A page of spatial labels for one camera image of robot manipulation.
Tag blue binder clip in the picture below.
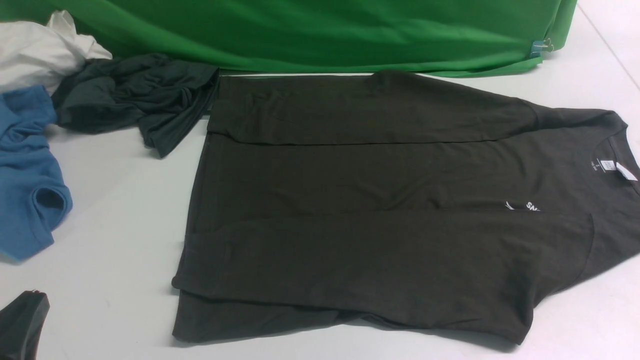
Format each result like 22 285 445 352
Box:
529 38 555 59

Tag dark teal crumpled garment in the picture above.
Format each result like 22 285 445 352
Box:
51 54 220 158

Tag dark gray long-sleeved shirt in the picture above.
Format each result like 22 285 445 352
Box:
172 70 639 345

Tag blue crumpled garment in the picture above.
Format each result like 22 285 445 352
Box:
0 85 73 262

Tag green backdrop cloth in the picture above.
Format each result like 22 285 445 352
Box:
1 0 578 78

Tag white crumpled garment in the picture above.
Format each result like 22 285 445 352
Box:
0 10 113 95

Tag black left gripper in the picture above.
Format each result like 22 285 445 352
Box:
0 291 50 360

